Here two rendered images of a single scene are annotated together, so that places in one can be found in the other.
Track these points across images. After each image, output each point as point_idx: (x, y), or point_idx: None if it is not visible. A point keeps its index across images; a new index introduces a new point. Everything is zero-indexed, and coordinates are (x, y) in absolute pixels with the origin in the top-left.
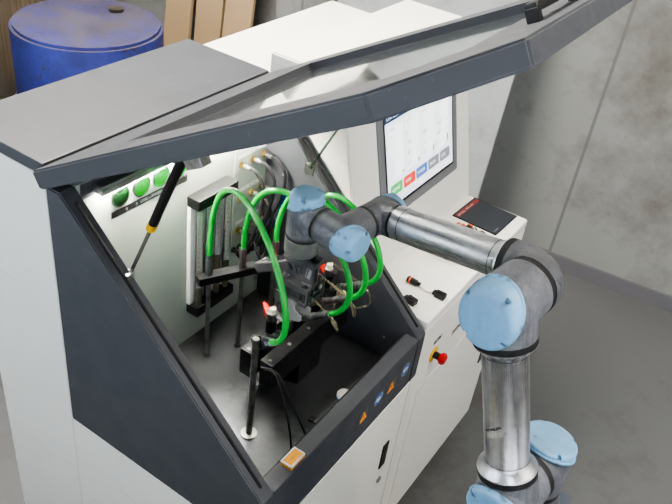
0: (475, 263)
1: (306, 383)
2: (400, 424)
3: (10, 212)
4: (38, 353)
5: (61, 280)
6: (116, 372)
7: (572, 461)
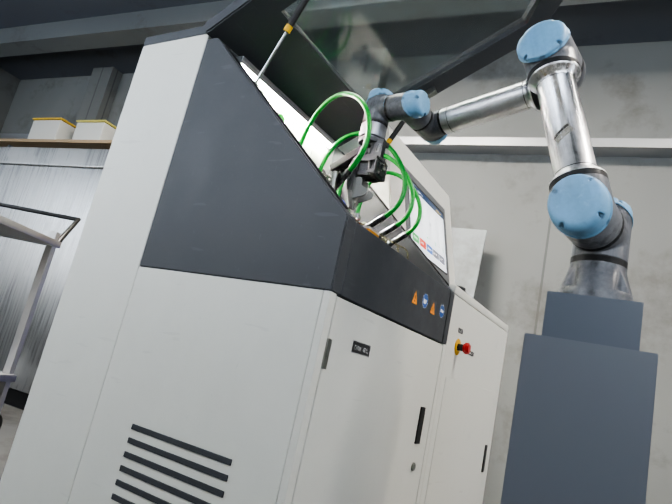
0: (513, 91)
1: None
2: (433, 406)
3: (164, 80)
4: (130, 208)
5: (190, 110)
6: (215, 168)
7: (631, 213)
